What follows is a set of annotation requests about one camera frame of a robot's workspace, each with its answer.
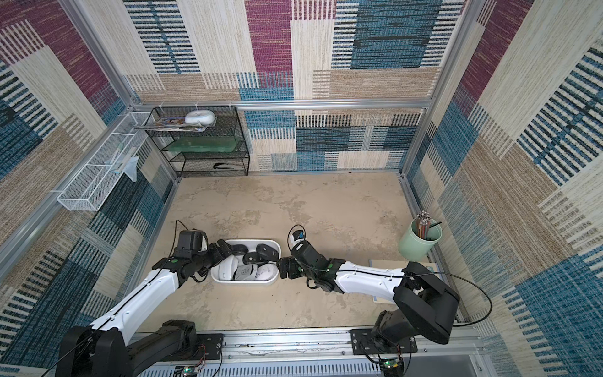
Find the white plastic storage box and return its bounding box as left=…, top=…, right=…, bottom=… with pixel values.
left=210, top=239, right=281, bottom=286

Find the grey computer mouse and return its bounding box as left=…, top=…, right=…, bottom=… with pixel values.
left=233, top=264, right=258, bottom=282

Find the black mouse with logo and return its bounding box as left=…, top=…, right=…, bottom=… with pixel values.
left=256, top=243, right=280, bottom=262

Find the black mouse oval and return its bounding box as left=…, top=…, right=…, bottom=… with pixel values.
left=231, top=244, right=249, bottom=256

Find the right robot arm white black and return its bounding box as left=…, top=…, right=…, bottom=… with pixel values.
left=277, top=256, right=459, bottom=355

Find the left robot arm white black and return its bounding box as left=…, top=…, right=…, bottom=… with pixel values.
left=55, top=240, right=232, bottom=376

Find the white flat mouse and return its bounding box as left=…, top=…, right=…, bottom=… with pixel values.
left=254, top=263, right=279, bottom=281

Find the white vertical mouse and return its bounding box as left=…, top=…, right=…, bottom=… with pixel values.
left=218, top=255, right=239, bottom=281

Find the black stapler on shelf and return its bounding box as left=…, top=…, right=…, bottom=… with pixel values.
left=213, top=163, right=245, bottom=171

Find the brown notebook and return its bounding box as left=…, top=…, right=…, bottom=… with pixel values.
left=369, top=259, right=440, bottom=305

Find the green pencil cup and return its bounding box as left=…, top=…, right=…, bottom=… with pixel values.
left=398, top=219, right=443, bottom=262

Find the green sheet on shelf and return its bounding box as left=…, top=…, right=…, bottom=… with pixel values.
left=163, top=137, right=240, bottom=152

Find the paper cone in basket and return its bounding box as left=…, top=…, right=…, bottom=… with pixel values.
left=111, top=149, right=139, bottom=182

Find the pencils bundle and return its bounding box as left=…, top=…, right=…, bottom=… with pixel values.
left=415, top=210, right=441, bottom=241

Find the magazine on shelf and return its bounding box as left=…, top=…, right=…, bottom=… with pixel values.
left=134, top=117, right=208, bottom=132

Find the white round device on shelf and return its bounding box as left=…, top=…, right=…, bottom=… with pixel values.
left=185, top=109, right=217, bottom=127

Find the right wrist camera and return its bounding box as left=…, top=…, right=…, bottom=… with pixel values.
left=287, top=229, right=306, bottom=251

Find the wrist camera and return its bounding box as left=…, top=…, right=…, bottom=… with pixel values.
left=287, top=229, right=306, bottom=251
left=177, top=229, right=209, bottom=252

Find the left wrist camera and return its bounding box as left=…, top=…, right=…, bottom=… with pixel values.
left=177, top=229, right=209, bottom=252

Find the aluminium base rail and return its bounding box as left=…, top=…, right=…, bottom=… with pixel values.
left=137, top=327, right=496, bottom=376

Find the black wire shelf rack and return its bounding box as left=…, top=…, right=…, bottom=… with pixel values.
left=138, top=105, right=251, bottom=178

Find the white wire wall basket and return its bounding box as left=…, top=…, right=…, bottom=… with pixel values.
left=57, top=112, right=149, bottom=211

